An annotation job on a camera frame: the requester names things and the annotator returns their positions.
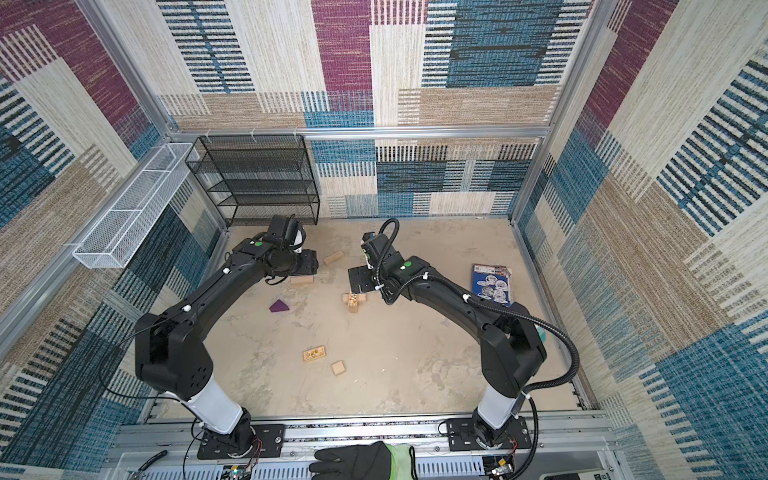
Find blue printed package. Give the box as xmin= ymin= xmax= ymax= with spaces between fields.
xmin=471 ymin=264 xmax=513 ymax=306

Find purple triangular block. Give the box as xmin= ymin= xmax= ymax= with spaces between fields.
xmin=269 ymin=300 xmax=290 ymax=313

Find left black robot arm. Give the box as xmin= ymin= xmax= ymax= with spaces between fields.
xmin=134 ymin=215 xmax=319 ymax=458

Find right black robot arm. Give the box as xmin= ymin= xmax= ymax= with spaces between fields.
xmin=348 ymin=218 xmax=581 ymax=449

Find white wire mesh basket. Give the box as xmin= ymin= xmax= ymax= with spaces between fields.
xmin=72 ymin=143 xmax=192 ymax=269

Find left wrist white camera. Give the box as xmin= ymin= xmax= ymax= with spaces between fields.
xmin=289 ymin=227 xmax=306 ymax=251

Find black and green glove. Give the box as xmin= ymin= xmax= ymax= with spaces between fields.
xmin=309 ymin=441 xmax=418 ymax=480

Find small square wood block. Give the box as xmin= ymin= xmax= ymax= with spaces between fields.
xmin=331 ymin=360 xmax=346 ymax=376

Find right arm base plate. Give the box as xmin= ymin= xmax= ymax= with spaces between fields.
xmin=437 ymin=417 xmax=533 ymax=451

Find dotted wood block front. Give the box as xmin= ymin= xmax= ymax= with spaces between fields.
xmin=302 ymin=345 xmax=327 ymax=362

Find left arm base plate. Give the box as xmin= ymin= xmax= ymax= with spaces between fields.
xmin=196 ymin=424 xmax=285 ymax=460

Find black wire shelf rack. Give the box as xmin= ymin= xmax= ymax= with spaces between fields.
xmin=185 ymin=134 xmax=321 ymax=227

